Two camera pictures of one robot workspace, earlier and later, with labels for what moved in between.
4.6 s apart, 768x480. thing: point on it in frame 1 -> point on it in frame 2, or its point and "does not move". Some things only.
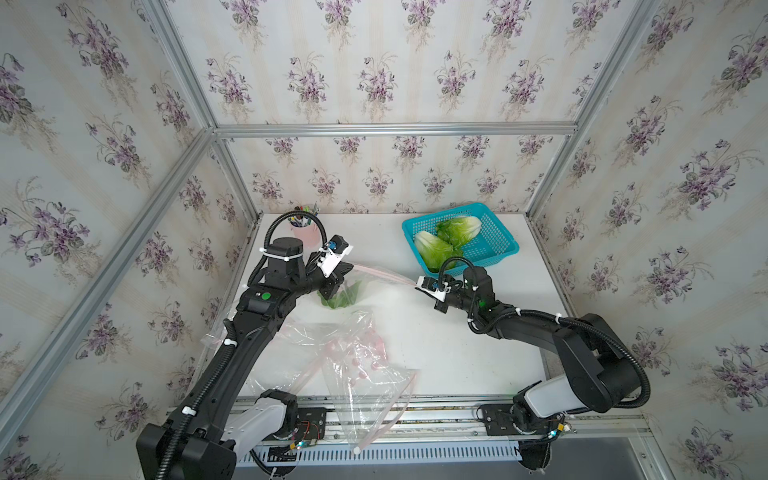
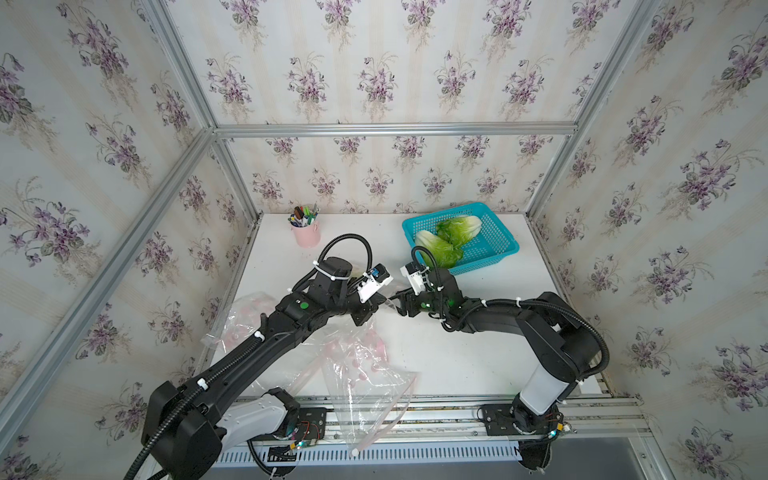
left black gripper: (331, 281) -> (367, 309)
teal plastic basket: (493, 242) does not move
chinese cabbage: (434, 251) does not move
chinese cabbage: (458, 231) does not move
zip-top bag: (367, 385) does not move
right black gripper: (442, 308) -> (405, 299)
